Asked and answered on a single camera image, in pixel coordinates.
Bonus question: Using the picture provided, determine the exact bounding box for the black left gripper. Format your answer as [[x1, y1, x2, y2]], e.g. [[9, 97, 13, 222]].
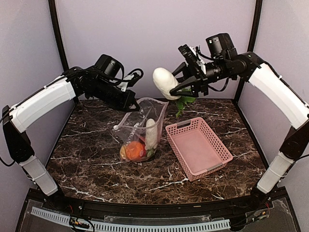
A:
[[88, 77, 141, 112]]

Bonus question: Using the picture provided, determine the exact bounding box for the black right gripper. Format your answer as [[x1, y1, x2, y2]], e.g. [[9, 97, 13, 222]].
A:
[[165, 57, 231, 97]]

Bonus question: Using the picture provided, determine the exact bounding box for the white radish with green leaf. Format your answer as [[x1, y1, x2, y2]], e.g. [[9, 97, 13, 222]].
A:
[[153, 67, 196, 118]]

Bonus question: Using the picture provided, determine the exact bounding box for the clear zip top bag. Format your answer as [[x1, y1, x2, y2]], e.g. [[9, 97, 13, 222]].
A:
[[112, 97, 169, 162]]

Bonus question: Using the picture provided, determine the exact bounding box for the yellow peach toy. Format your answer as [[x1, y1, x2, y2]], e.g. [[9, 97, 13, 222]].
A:
[[120, 145, 126, 160]]

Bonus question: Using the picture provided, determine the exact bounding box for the white radish toy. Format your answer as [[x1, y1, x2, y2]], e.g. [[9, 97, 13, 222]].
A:
[[145, 118, 158, 158]]

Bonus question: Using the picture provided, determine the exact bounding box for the orange tangerine toy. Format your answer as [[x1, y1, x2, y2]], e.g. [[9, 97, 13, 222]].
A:
[[125, 141, 146, 161]]

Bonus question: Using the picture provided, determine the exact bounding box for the pink plastic basket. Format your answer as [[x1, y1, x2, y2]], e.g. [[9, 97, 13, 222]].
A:
[[165, 117, 233, 182]]

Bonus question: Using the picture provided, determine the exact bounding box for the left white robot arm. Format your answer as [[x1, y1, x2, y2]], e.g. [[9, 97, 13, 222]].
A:
[[1, 66, 143, 211]]

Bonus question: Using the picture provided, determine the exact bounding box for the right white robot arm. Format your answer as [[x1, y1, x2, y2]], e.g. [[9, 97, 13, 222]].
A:
[[167, 50, 309, 210]]

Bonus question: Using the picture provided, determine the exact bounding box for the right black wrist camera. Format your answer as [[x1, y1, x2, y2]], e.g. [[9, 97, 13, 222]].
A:
[[206, 33, 238, 60]]

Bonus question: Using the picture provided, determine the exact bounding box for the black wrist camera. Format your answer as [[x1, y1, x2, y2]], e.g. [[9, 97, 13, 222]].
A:
[[94, 54, 124, 77], [206, 33, 238, 60]]

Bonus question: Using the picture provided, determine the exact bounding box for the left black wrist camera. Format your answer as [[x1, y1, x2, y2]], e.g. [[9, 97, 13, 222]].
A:
[[94, 54, 124, 77]]

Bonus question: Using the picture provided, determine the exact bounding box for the right black frame post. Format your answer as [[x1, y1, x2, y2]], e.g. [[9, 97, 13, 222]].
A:
[[233, 0, 263, 105]]

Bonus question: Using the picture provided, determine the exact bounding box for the black frame post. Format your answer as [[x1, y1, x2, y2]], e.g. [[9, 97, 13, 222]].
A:
[[233, 0, 263, 105], [48, 0, 69, 71]]

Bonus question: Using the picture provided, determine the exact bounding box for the left black frame post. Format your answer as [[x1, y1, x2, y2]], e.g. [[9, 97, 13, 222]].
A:
[[48, 0, 69, 71]]

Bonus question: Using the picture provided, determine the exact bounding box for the white slotted cable duct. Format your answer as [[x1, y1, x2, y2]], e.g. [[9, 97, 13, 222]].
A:
[[31, 207, 231, 232]]

